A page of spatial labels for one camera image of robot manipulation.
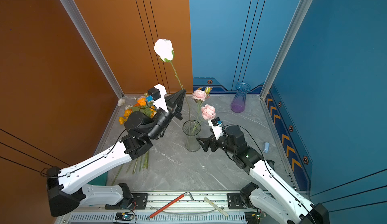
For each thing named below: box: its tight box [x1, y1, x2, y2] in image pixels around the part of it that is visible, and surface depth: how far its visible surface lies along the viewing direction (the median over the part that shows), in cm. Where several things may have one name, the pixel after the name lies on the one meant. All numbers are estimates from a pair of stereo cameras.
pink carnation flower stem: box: [190, 86, 217, 137], surface depth 74 cm
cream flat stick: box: [204, 196, 229, 217], surface depth 74 cm
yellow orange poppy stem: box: [118, 108, 133, 125], surface depth 110 cm
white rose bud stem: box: [153, 38, 184, 91], surface depth 40 cm
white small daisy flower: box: [117, 97, 126, 107], surface depth 111 cm
